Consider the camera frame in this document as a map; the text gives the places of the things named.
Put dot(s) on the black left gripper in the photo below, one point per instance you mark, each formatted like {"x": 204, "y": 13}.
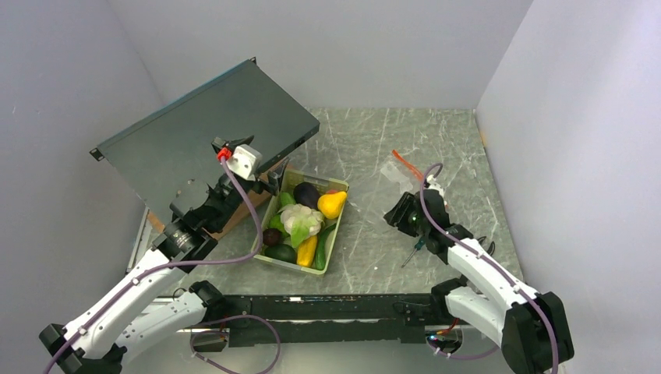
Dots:
{"x": 275, "y": 177}

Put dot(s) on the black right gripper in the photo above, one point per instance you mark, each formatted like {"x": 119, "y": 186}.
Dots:
{"x": 397, "y": 215}

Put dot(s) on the clear zip bag orange zipper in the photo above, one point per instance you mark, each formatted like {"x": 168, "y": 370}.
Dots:
{"x": 401, "y": 173}

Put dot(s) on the yellow corn cob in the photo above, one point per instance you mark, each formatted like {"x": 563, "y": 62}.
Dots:
{"x": 306, "y": 252}

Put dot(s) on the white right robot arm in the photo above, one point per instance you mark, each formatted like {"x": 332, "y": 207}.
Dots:
{"x": 529, "y": 328}

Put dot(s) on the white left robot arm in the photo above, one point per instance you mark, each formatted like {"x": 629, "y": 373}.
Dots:
{"x": 120, "y": 325}

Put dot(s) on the dark grey rack server chassis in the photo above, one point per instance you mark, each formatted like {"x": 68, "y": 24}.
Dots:
{"x": 158, "y": 154}

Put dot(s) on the dark purple eggplant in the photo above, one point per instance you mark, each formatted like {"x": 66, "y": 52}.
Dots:
{"x": 306, "y": 194}

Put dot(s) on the green bell pepper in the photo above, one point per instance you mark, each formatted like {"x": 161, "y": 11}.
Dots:
{"x": 285, "y": 199}

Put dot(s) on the dark red plum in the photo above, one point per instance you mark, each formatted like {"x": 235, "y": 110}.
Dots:
{"x": 271, "y": 237}

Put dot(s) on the white cauliflower with leaves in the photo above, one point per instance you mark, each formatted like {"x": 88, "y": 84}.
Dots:
{"x": 301, "y": 222}

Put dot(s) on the light green plastic tray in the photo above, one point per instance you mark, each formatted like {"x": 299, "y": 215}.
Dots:
{"x": 291, "y": 179}

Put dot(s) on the green cucumber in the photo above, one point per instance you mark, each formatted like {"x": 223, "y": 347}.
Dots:
{"x": 324, "y": 244}

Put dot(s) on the dark green avocado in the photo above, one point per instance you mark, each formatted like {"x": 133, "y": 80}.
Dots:
{"x": 281, "y": 252}

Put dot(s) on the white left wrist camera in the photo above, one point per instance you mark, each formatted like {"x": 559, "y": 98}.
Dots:
{"x": 244, "y": 162}

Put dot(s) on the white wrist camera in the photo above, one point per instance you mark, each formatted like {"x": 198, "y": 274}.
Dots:
{"x": 431, "y": 183}
{"x": 244, "y": 162}

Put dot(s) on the green handled screwdriver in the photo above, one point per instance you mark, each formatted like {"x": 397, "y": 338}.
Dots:
{"x": 420, "y": 244}

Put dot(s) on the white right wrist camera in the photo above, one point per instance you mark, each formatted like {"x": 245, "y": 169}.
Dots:
{"x": 431, "y": 183}

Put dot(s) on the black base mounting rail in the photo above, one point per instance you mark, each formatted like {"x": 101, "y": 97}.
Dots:
{"x": 241, "y": 321}

